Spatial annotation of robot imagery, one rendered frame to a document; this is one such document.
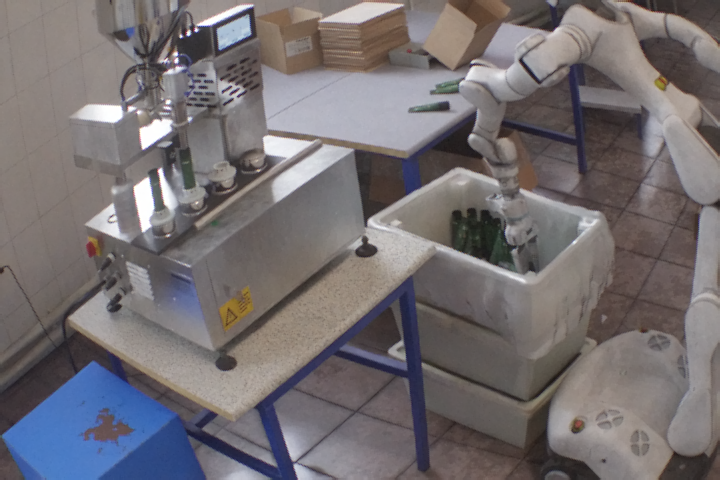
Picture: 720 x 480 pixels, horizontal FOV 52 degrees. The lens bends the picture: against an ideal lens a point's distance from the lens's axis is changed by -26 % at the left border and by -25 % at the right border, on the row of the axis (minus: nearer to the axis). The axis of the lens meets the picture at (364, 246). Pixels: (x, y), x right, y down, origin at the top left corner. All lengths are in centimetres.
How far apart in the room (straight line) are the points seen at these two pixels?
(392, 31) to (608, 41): 200
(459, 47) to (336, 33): 51
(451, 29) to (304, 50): 67
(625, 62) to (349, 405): 170
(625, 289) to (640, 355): 96
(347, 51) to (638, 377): 191
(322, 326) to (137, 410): 57
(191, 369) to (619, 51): 128
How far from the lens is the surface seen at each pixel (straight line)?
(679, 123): 195
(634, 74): 201
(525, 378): 262
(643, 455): 240
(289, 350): 214
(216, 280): 205
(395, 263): 238
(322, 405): 315
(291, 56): 384
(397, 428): 301
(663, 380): 262
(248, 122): 235
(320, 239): 230
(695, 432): 240
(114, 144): 209
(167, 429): 224
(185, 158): 211
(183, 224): 213
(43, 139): 356
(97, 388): 242
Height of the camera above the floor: 198
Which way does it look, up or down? 30 degrees down
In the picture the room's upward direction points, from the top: 8 degrees counter-clockwise
